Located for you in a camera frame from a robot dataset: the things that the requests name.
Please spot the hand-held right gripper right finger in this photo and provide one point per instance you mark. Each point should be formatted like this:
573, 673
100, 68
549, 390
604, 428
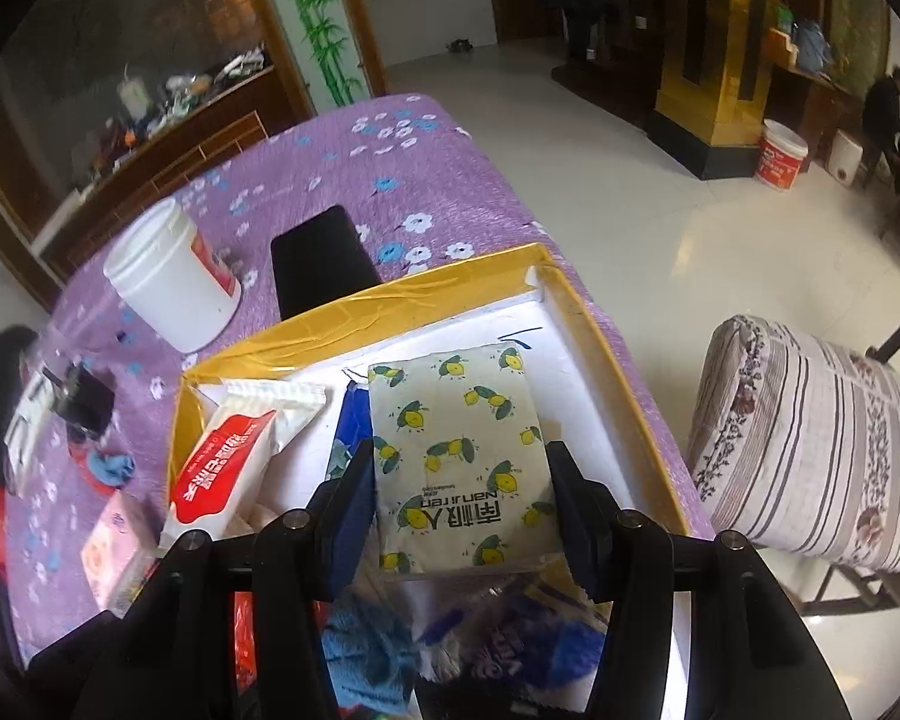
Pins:
579, 521

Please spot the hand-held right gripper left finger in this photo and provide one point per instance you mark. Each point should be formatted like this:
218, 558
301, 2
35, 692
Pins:
349, 525

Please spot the lemon print tissue pack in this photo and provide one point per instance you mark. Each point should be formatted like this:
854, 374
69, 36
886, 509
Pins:
457, 465

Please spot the red and white wipes packet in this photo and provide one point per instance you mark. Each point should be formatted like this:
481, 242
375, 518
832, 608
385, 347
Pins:
225, 465

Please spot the yellow-edged white box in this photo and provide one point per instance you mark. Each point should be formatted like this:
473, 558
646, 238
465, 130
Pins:
450, 315

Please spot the blue floral tissue packet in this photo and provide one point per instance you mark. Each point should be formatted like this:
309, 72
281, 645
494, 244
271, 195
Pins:
352, 420

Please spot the blue knit cloth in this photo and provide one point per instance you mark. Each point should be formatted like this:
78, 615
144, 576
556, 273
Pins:
367, 652

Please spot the blue and white packet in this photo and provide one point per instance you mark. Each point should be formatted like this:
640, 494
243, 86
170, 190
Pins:
495, 645

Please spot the pink tissue packet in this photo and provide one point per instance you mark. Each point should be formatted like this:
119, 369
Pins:
116, 551

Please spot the striped chair cushion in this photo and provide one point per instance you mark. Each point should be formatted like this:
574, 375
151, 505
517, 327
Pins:
810, 450

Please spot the red and blue toy figure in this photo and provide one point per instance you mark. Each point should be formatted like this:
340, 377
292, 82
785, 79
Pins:
112, 467

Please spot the black phone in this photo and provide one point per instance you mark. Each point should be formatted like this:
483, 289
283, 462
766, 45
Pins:
322, 262

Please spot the wooden chair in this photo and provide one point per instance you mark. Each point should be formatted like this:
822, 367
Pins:
855, 589

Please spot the small black device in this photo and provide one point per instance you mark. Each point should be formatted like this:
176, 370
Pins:
82, 399

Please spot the white plastic jar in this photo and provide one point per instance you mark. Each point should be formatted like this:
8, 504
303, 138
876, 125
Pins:
172, 285

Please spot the purple floral tablecloth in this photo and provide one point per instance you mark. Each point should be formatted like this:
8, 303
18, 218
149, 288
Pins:
435, 165

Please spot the red and white bucket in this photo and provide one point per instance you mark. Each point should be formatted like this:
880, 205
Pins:
780, 157

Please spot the small white bucket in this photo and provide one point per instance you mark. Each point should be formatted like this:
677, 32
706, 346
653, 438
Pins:
844, 159

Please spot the gold and black pillar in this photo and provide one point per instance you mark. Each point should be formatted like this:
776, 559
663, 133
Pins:
712, 52

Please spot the pair of dark shoes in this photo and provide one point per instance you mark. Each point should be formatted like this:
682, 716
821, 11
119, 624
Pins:
460, 45

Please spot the blue bag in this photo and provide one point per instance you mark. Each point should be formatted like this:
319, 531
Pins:
808, 46

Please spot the wooden display cabinet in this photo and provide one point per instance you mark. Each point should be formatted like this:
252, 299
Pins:
120, 30

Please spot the bamboo wall poster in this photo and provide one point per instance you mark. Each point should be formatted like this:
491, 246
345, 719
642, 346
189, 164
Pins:
319, 22

